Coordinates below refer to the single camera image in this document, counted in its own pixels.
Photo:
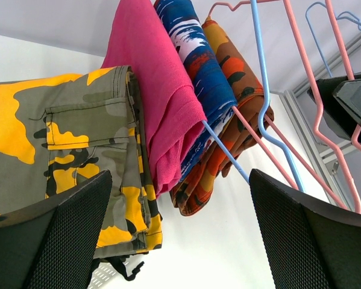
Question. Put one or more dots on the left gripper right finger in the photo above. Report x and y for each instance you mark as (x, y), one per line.
(309, 243)

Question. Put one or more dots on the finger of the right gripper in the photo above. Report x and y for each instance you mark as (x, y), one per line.
(348, 95)
(338, 120)

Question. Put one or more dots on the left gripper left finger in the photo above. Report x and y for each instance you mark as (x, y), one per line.
(51, 244)

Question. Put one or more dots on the orange camouflage trousers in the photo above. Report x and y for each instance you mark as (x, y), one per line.
(192, 194)

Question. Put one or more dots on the yellow grey camouflage trousers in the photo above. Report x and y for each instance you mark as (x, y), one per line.
(57, 132)

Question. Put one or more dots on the blue white patterned trousers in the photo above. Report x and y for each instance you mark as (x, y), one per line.
(190, 41)

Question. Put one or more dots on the light blue wire hanger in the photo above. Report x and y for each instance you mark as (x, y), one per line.
(349, 16)

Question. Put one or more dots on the pink trousers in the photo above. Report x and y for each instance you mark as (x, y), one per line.
(173, 116)

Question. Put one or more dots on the white plastic basket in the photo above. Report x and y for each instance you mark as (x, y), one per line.
(105, 276)

